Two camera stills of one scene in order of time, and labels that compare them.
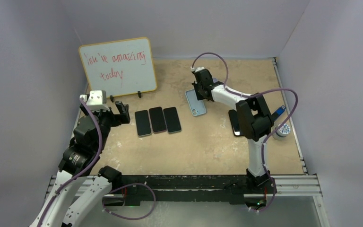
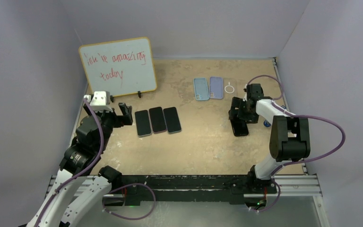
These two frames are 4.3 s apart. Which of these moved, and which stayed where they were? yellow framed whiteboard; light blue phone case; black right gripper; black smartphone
Moved: light blue phone case; black right gripper
Stayed: yellow framed whiteboard; black smartphone
